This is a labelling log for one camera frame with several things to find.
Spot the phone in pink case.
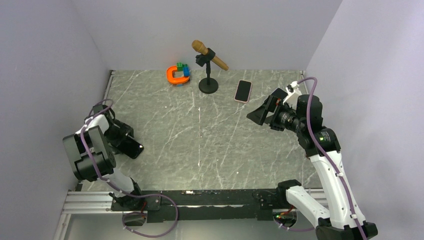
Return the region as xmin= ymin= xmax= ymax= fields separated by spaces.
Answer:
xmin=234 ymin=79 xmax=253 ymax=103

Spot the black phone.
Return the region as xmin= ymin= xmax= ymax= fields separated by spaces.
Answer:
xmin=115 ymin=135 xmax=145 ymax=159

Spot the black microphone stand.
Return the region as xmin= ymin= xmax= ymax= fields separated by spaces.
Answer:
xmin=198 ymin=61 xmax=219 ymax=94

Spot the blue toy brick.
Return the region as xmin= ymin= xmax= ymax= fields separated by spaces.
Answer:
xmin=182 ymin=66 xmax=190 ymax=77

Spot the wooden toy microphone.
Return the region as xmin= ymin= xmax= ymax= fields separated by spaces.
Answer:
xmin=191 ymin=40 xmax=229 ymax=71

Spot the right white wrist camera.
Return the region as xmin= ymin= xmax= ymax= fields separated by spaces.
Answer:
xmin=283 ymin=81 xmax=302 ymax=110

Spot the orange horseshoe toy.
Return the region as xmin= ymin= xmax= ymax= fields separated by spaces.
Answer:
xmin=166 ymin=65 xmax=190 ymax=86

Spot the green toy brick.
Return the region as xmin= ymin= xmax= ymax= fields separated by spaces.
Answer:
xmin=176 ymin=62 xmax=185 ymax=72

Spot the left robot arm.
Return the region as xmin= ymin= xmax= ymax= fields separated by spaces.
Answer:
xmin=62 ymin=102 xmax=144 ymax=210

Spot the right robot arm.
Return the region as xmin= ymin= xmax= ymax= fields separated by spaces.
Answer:
xmin=247 ymin=88 xmax=378 ymax=240

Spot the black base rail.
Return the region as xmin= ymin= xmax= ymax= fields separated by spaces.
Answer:
xmin=110 ymin=188 xmax=293 ymax=226

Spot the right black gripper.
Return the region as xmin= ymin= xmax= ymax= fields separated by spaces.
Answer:
xmin=247 ymin=94 xmax=305 ymax=134

